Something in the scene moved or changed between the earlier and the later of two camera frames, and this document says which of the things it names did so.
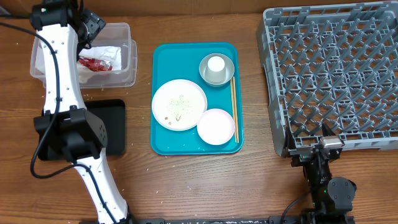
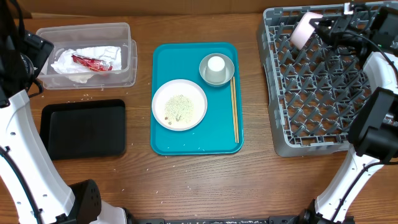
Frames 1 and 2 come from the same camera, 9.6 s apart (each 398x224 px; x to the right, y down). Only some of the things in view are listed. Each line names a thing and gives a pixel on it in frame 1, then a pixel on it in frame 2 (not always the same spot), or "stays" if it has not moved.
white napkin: x=109 y=53 stays
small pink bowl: x=216 y=126 to x=304 y=30
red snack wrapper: x=95 y=65 stays
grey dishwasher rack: x=334 y=65 stays
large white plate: x=178 y=104 stays
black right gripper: x=301 y=156 to x=331 y=27
